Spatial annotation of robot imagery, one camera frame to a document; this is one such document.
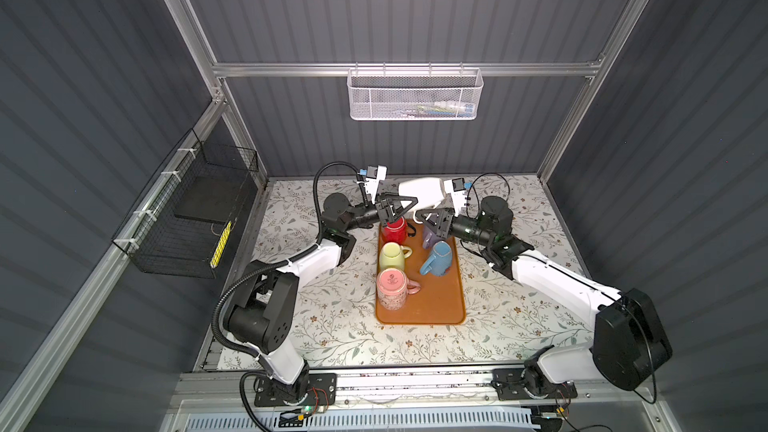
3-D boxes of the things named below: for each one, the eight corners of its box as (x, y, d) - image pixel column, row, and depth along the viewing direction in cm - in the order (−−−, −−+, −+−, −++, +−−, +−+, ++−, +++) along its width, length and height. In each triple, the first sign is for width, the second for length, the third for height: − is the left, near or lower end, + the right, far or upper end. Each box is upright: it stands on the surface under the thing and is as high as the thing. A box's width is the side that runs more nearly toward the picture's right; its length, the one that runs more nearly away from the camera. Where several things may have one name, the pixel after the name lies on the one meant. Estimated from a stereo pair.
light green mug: (378, 268, 96) (377, 253, 89) (391, 247, 101) (391, 231, 94) (398, 278, 94) (398, 263, 87) (410, 256, 99) (411, 240, 92)
